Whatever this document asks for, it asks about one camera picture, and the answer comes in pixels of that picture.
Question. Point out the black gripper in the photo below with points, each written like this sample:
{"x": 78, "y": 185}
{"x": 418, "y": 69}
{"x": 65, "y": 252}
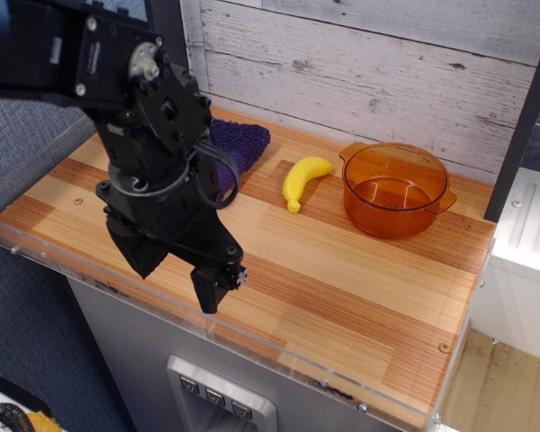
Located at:
{"x": 170, "y": 211}

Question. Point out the yellow toy banana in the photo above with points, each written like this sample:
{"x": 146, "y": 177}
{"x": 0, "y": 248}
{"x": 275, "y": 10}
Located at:
{"x": 303, "y": 171}

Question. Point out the orange transparent plastic bowl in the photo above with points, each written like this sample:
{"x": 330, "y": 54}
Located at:
{"x": 393, "y": 190}

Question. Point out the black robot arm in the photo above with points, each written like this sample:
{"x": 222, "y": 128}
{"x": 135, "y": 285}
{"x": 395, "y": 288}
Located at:
{"x": 111, "y": 66}

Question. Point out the grey cabinet with button panel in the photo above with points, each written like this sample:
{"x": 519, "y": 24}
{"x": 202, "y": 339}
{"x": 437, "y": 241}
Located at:
{"x": 173, "y": 377}

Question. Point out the purple folded cloth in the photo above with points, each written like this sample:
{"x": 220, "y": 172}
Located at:
{"x": 235, "y": 148}

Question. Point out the white ribbed appliance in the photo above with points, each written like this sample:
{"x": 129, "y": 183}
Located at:
{"x": 517, "y": 236}

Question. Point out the dark left vertical post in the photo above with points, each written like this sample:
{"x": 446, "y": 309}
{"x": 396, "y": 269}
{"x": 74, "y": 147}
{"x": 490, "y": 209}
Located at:
{"x": 165, "y": 17}

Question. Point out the dark vertical post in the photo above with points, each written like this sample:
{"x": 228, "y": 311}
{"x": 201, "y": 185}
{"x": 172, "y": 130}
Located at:
{"x": 516, "y": 150}
{"x": 165, "y": 17}

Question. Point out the dark right vertical post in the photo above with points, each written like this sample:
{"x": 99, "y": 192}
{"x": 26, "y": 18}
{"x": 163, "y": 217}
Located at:
{"x": 516, "y": 150}

